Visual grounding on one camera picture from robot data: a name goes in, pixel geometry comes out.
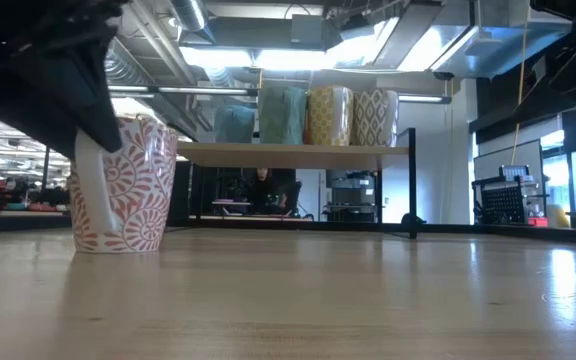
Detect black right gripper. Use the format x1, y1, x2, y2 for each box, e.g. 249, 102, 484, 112
528, 0, 576, 95

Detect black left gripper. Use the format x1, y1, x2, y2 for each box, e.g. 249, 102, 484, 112
0, 0, 129, 160

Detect white mug red floral pattern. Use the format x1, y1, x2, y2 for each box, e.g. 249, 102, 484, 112
67, 113, 179, 255

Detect blue mug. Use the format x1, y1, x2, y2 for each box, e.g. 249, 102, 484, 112
212, 103, 258, 145

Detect grey white diamond pattern mug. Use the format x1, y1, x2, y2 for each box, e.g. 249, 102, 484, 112
351, 87, 400, 148

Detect pale green mug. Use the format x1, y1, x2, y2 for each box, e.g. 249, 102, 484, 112
257, 85, 309, 146

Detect white mug yellow dots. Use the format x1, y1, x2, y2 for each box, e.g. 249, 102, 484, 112
305, 84, 355, 147

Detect yellow round object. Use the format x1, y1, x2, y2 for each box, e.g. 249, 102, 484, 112
553, 204, 572, 229

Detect person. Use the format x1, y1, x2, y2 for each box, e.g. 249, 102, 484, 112
245, 167, 303, 217

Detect grey ceiling box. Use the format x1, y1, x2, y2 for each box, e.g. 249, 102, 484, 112
290, 13, 325, 47

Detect black equipment cart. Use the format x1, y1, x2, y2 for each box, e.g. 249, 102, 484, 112
325, 169, 378, 224

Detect corrugated silver duct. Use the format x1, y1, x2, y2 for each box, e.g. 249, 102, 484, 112
103, 29, 199, 139

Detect shiny rectangular ceiling duct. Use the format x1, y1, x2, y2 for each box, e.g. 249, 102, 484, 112
328, 0, 576, 79

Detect smooth silver ventilation duct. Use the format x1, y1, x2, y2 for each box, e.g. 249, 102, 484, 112
169, 0, 209, 32

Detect wooden shelf black metal frame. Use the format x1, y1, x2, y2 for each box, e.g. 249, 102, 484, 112
167, 127, 418, 240

